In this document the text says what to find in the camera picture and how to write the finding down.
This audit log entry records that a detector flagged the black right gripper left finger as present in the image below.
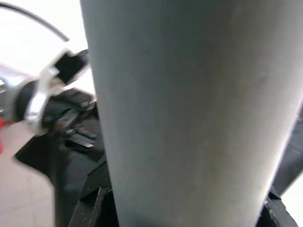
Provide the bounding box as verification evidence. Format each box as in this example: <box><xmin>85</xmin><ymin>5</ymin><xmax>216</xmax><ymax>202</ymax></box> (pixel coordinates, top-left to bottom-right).
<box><xmin>68</xmin><ymin>153</ymin><xmax>119</xmax><ymax>227</ymax></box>

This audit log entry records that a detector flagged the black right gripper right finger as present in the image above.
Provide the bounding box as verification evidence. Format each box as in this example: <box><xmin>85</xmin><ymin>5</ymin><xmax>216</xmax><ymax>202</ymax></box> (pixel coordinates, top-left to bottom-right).
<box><xmin>255</xmin><ymin>186</ymin><xmax>299</xmax><ymax>227</ymax></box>

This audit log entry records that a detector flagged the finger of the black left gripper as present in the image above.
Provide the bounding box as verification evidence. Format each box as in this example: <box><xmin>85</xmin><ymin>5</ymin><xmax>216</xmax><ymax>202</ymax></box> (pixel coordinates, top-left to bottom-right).
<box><xmin>67</xmin><ymin>127</ymin><xmax>98</xmax><ymax>140</ymax></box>
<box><xmin>65</xmin><ymin>139</ymin><xmax>95</xmax><ymax>150</ymax></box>

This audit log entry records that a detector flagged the white plastic table leg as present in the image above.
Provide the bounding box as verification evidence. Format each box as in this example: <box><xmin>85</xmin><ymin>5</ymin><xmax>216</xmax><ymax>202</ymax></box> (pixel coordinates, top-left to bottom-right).
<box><xmin>80</xmin><ymin>0</ymin><xmax>303</xmax><ymax>227</ymax></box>

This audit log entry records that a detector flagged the black tablecloth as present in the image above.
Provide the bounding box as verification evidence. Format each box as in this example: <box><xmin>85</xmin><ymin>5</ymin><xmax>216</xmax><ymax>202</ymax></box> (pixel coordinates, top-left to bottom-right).
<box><xmin>14</xmin><ymin>88</ymin><xmax>303</xmax><ymax>227</ymax></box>

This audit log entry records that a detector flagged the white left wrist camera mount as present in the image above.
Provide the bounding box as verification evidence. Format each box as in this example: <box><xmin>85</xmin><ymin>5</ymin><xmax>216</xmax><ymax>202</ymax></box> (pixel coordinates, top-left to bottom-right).
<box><xmin>26</xmin><ymin>48</ymin><xmax>74</xmax><ymax>135</ymax></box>

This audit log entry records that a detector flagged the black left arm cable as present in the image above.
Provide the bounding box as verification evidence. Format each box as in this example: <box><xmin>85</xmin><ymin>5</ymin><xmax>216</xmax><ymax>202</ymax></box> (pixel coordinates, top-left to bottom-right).
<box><xmin>0</xmin><ymin>4</ymin><xmax>71</xmax><ymax>44</ymax></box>

